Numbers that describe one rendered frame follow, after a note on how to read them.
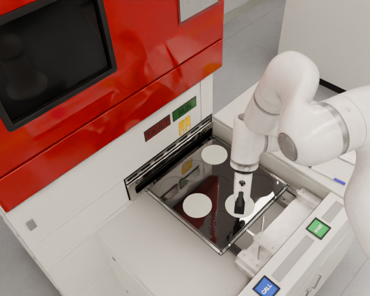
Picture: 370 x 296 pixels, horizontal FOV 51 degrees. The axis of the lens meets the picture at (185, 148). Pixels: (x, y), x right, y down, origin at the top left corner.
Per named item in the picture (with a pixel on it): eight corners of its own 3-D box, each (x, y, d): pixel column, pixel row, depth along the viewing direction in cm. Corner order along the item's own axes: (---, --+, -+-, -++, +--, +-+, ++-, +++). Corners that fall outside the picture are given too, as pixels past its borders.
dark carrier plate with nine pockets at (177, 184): (148, 189, 139) (148, 188, 138) (213, 138, 154) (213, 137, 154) (220, 249, 122) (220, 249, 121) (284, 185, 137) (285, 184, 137)
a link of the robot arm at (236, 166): (258, 167, 110) (257, 175, 111) (259, 152, 117) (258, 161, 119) (229, 164, 111) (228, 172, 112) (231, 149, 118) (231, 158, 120)
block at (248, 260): (236, 259, 121) (236, 255, 119) (243, 252, 122) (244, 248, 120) (256, 276, 117) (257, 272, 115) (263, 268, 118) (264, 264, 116)
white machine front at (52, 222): (42, 266, 128) (-8, 199, 99) (208, 137, 165) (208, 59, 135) (47, 273, 127) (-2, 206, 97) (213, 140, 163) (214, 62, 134)
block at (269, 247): (252, 242, 124) (253, 238, 122) (258, 235, 126) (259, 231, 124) (272, 258, 120) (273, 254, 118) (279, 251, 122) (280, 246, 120)
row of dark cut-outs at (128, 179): (125, 183, 134) (124, 179, 133) (209, 119, 154) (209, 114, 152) (126, 184, 134) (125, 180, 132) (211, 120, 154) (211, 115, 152)
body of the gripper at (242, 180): (256, 174, 110) (252, 205, 116) (256, 157, 119) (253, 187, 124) (230, 171, 111) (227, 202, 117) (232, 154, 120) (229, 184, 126)
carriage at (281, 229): (234, 265, 123) (234, 261, 120) (299, 196, 139) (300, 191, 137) (254, 282, 119) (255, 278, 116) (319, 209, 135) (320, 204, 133)
